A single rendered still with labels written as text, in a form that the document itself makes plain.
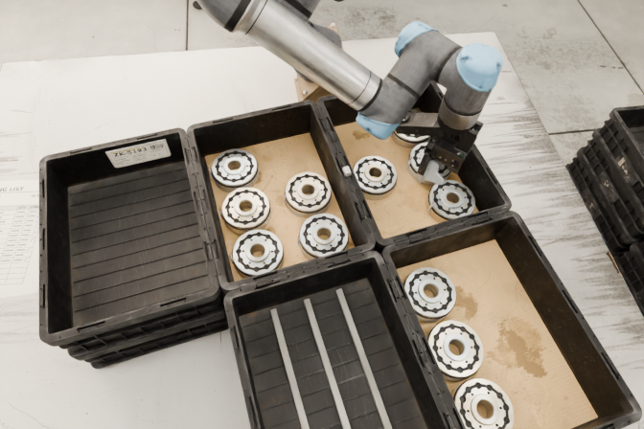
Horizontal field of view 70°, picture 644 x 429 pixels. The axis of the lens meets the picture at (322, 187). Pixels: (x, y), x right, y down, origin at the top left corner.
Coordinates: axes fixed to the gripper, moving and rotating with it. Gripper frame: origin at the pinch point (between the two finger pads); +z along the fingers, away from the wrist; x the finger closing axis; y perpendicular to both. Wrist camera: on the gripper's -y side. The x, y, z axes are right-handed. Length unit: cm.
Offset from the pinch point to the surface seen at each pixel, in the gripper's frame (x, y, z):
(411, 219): -12.1, 3.4, 2.0
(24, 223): -59, -76, 15
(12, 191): -54, -86, 15
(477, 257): -12.2, 19.3, 2.0
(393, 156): 1.0, -8.2, 2.0
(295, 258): -34.0, -12.6, 2.1
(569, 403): -30, 44, 2
